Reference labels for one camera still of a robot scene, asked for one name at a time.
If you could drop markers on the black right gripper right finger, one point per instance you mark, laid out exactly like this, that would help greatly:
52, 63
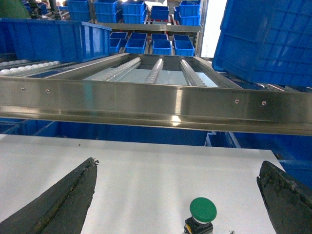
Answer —
288, 201

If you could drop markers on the large blue bin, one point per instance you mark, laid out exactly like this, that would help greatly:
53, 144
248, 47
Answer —
266, 41
58, 40

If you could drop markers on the large blue bin left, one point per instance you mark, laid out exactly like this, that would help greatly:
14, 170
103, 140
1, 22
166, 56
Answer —
58, 40

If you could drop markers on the large blue bin right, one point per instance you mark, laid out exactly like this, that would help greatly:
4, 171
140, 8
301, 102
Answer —
266, 41

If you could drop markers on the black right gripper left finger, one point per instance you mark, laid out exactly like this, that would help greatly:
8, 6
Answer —
62, 209

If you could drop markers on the green push button switch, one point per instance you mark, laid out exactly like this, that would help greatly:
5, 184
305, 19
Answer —
203, 212

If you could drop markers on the stainless steel roller shelf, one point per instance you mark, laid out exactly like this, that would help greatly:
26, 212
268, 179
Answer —
157, 91

